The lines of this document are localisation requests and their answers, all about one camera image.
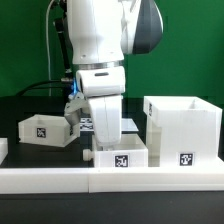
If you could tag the white front fence rail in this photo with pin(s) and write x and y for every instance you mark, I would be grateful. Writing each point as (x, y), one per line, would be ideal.
(99, 180)

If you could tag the fiducial marker sheet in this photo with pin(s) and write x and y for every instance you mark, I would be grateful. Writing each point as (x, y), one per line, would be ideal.
(128, 125)

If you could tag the white front drawer tray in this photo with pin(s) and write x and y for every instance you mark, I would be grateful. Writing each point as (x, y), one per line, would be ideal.
(130, 152)

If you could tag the white drawer tray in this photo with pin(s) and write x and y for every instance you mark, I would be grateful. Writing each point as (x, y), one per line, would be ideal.
(47, 130)
(130, 152)

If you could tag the white drawer cabinet box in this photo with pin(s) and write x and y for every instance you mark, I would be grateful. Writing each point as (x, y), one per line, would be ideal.
(181, 131)

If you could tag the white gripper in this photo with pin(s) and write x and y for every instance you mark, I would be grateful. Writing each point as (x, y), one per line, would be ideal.
(103, 89)

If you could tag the white left fence block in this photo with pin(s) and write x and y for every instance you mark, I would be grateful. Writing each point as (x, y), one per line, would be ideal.
(3, 149)

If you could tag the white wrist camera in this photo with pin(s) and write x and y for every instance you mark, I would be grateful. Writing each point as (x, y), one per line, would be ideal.
(76, 105)

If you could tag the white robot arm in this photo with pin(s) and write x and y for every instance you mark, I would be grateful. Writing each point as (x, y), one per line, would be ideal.
(102, 32)

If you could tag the white rear drawer tray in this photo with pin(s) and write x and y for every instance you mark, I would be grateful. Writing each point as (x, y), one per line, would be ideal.
(47, 130)

